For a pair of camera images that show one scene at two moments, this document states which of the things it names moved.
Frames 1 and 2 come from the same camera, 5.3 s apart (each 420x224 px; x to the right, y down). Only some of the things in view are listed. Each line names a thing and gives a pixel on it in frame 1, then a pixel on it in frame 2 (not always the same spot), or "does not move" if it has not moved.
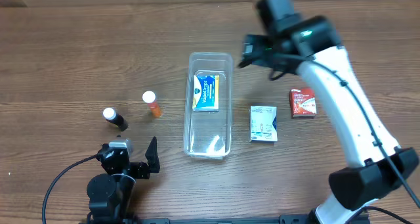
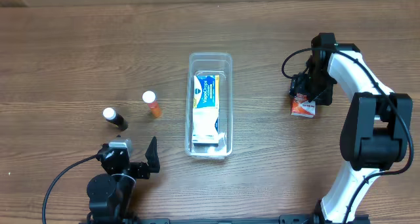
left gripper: (132, 168) does not move
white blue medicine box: (263, 123) -> (205, 127)
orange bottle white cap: (149, 97) does not move
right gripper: (251, 50) -> (302, 90)
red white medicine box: (302, 103) does not move
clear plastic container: (209, 105) does not move
